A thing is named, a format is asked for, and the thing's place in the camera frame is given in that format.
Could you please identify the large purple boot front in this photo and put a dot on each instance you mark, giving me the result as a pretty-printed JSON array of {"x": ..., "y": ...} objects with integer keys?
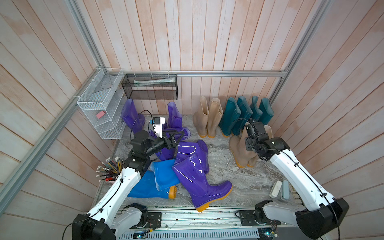
[{"x": 191, "y": 174}]

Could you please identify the white wire mesh shelf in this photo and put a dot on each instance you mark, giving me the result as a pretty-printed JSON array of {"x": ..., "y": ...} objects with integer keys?
[{"x": 102, "y": 93}]

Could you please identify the black wire mesh basket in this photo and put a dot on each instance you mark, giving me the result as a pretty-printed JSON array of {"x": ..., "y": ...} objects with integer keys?
[{"x": 151, "y": 87}]

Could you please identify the pink pencil cup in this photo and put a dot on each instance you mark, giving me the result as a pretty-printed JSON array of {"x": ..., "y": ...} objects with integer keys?
[{"x": 110, "y": 169}]

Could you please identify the pink eraser block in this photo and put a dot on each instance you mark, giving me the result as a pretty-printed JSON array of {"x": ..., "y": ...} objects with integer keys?
[{"x": 100, "y": 114}]

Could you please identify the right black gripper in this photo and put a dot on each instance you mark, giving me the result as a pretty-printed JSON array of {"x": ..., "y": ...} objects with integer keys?
[{"x": 247, "y": 144}]

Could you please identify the large beige boot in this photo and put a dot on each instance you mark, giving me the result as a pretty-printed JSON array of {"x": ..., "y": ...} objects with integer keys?
[{"x": 243, "y": 158}]

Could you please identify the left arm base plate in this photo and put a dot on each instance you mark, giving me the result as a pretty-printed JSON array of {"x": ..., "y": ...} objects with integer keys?
[{"x": 150, "y": 220}]

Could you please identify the aluminium frame rail back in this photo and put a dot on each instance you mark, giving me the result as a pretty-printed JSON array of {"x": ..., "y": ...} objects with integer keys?
[{"x": 225, "y": 74}]

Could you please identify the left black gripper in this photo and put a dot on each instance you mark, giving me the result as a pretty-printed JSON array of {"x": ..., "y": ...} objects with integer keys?
[{"x": 173, "y": 143}]

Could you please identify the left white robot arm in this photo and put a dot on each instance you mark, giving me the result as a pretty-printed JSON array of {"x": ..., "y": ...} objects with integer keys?
[{"x": 102, "y": 221}]

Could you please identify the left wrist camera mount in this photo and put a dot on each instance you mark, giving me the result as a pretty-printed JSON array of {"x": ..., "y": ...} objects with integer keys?
[{"x": 158, "y": 123}]

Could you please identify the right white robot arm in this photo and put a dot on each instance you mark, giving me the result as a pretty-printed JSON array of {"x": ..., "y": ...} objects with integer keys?
[{"x": 323, "y": 212}]

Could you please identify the blue boot upper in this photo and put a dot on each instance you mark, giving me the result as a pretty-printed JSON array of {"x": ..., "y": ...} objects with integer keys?
[{"x": 164, "y": 174}]

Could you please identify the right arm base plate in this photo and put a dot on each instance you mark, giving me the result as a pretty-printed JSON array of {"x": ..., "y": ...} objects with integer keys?
[{"x": 255, "y": 218}]

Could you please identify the teal boot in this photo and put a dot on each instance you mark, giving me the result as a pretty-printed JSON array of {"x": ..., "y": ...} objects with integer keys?
[
  {"x": 257, "y": 113},
  {"x": 231, "y": 115},
  {"x": 245, "y": 115},
  {"x": 267, "y": 111}
]

